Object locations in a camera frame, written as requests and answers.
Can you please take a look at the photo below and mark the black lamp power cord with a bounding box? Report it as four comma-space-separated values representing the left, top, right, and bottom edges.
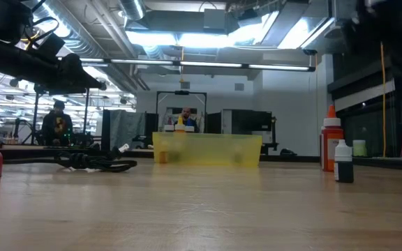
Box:
3, 142, 138, 174

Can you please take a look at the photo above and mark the translucent yellow plastic bin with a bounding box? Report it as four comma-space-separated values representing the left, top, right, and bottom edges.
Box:
151, 131, 263, 167

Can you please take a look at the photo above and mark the black aluminium table frame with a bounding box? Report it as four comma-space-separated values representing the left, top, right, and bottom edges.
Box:
0, 144, 402, 172

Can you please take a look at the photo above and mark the black aluminium rig frame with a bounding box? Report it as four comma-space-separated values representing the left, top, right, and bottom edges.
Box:
30, 83, 91, 146
155, 90, 208, 134

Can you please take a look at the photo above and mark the person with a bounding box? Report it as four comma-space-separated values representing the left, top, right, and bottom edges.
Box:
41, 100, 74, 146
177, 107, 199, 133

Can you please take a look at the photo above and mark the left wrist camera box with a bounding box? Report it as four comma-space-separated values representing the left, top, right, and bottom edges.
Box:
35, 33, 66, 59

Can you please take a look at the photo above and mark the black cabinet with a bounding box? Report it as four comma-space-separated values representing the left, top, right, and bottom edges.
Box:
206, 109, 274, 135

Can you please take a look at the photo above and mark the gray covered cabinet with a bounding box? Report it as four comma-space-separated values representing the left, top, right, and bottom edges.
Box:
102, 109, 148, 151

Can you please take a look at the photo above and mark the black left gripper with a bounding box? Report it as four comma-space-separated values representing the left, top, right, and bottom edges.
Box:
0, 43, 107, 96

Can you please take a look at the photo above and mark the long LED light bar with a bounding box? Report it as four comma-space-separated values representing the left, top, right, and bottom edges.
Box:
78, 57, 316, 73

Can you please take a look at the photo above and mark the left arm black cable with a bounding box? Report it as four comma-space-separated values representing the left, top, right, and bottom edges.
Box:
12, 0, 62, 46

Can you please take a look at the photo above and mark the yellow extension cable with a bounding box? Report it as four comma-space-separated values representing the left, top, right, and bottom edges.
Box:
378, 41, 387, 158

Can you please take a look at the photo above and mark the pale green plastic jar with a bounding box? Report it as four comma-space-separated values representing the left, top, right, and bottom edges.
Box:
352, 139, 368, 158

